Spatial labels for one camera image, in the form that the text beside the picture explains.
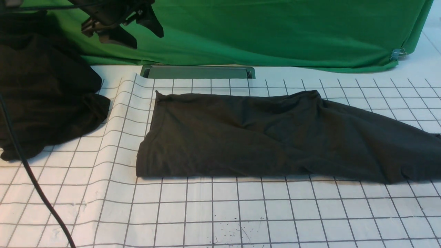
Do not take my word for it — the white grid paper mat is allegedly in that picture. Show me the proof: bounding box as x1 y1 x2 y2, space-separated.
0 73 441 248

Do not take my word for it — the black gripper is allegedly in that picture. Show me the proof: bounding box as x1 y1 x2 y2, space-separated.
69 0 164 49

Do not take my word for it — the black crumpled cloth pile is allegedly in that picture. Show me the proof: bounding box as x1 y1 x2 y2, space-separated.
0 11 111 159

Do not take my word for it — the green backdrop cloth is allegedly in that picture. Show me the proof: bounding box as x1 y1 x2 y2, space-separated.
43 0 433 73

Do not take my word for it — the silver binder clip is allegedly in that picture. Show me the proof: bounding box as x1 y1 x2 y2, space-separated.
390 48 407 61

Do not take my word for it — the dark gray long-sleeve shirt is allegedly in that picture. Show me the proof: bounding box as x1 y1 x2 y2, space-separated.
136 91 441 184

